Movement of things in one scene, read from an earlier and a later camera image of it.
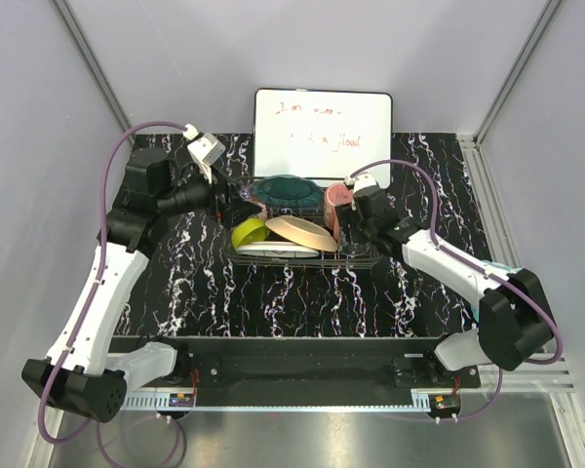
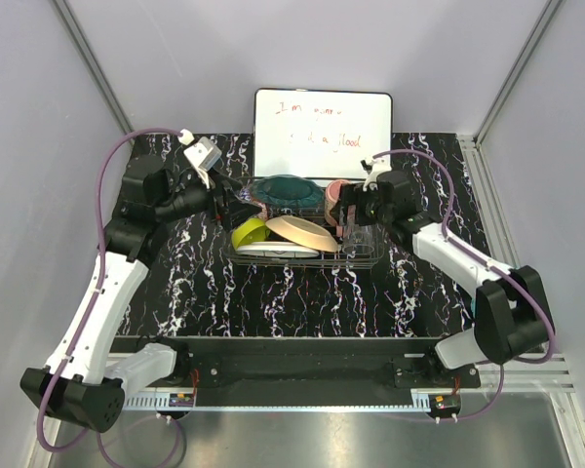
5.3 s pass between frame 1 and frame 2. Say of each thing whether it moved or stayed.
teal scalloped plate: stayed
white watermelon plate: stayed
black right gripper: moved
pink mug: stayed
